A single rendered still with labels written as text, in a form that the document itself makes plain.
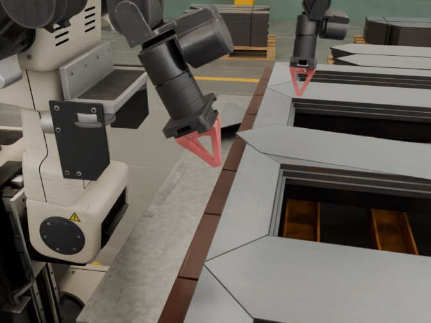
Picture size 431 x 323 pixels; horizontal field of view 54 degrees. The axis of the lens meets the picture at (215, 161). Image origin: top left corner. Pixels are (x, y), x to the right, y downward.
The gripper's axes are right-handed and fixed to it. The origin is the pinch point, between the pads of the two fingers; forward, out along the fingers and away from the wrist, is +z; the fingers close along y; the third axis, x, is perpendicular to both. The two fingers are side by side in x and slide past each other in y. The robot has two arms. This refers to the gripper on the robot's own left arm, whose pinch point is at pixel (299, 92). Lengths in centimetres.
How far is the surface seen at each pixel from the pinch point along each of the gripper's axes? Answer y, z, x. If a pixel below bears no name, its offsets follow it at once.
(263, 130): -7.2, 9.9, 7.8
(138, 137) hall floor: 175, 55, 108
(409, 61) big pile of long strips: 74, -12, -44
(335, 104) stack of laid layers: 19.3, 4.0, -11.6
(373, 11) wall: 676, -100, -116
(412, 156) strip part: -14.9, 10.8, -27.1
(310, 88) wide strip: 29.8, 0.2, -4.0
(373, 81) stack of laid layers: 51, -3, -27
